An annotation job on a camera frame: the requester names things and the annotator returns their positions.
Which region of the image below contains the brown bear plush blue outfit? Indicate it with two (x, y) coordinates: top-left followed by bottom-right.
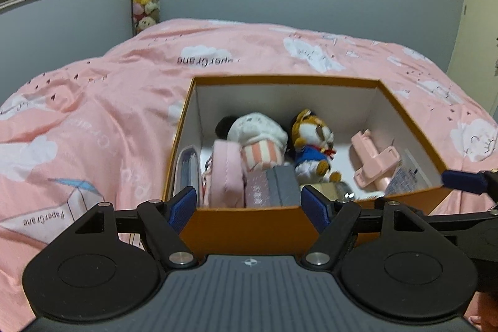
(291, 109), (342, 185)

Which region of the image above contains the dark patterned small box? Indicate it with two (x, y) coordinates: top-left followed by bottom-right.
(245, 171), (270, 208)

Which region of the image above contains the pink folding phone stand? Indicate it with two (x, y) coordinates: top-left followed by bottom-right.
(351, 130), (401, 192)

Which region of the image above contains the orange cardboard box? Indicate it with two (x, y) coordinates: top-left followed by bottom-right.
(165, 76), (448, 257)

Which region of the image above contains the pink drawstring cloth pouch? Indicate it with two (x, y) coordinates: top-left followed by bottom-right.
(203, 140), (245, 208)

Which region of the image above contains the olive green small box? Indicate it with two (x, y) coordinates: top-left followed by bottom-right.
(312, 182), (339, 201)

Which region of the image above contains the cream door with handle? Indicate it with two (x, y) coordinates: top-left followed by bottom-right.
(447, 0), (497, 115)

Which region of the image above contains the round silver compact mirror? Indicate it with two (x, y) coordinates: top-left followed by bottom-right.
(335, 181), (355, 200)

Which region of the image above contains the grey small box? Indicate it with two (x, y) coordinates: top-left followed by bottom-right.
(265, 165), (300, 206)

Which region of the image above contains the white pink striped plush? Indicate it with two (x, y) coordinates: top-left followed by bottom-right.
(215, 112), (288, 173)

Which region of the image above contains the pink card holder wallet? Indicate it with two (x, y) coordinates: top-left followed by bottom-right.
(172, 146), (204, 206)

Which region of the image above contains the white cream tube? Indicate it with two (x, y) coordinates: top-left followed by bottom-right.
(385, 149), (432, 196)

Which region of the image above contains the pink paper crane bedspread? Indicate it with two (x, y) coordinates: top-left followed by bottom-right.
(1, 19), (497, 331)

